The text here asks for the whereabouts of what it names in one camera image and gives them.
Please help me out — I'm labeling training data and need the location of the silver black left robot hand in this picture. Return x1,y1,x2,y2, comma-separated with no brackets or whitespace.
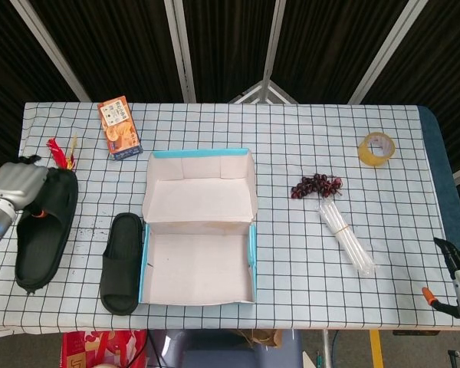
0,154,51,219

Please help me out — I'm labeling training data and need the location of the black rubber slipper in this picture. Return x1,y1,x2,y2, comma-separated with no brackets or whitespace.
14,166,80,295
99,212,144,316

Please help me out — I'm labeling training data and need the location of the orange blue carton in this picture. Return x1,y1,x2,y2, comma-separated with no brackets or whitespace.
97,96,143,161

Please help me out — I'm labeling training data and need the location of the red bag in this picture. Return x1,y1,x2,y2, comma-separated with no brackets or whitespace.
61,329,149,368

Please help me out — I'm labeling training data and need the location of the light blue cardboard shoe box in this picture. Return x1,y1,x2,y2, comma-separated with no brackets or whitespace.
137,148,259,306

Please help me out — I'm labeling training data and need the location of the red yellow feather shuttlecock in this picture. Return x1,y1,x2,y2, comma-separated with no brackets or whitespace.
47,133,79,172

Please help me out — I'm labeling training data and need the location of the black corrugated screen panel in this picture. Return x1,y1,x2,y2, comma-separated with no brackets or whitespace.
176,0,279,103
271,0,411,104
362,0,460,177
26,0,187,103
0,0,81,181

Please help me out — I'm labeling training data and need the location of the bundle of clear plastic straws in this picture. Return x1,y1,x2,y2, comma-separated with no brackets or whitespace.
317,199,377,276

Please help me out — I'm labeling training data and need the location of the metal table leg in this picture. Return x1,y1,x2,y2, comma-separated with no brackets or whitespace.
320,329,333,368

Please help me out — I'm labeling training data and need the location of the yellow clear tape roll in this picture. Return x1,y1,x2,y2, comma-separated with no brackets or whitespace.
357,132,396,168

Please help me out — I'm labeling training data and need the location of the white black checked tablecloth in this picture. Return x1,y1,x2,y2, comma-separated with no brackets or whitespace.
0,101,460,338

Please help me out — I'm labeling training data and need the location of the dark red grape bunch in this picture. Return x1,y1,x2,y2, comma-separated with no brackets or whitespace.
290,172,344,200

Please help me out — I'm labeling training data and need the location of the brown paper bag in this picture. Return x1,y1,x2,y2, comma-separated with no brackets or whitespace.
235,328,284,349

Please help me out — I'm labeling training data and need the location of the white metal screen foot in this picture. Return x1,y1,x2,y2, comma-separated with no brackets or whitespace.
228,79,299,104

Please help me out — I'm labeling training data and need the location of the blue grey chair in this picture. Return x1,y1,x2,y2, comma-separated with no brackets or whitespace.
147,328,304,368

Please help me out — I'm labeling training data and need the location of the orange handled spring clamp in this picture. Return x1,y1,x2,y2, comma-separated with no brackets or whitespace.
421,286,460,318

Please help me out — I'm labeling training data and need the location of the white metal screen post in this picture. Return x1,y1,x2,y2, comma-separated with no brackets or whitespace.
259,0,289,103
347,0,429,104
163,0,197,103
10,0,93,103

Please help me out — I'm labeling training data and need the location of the green cable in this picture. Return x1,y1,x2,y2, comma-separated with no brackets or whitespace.
331,330,340,368

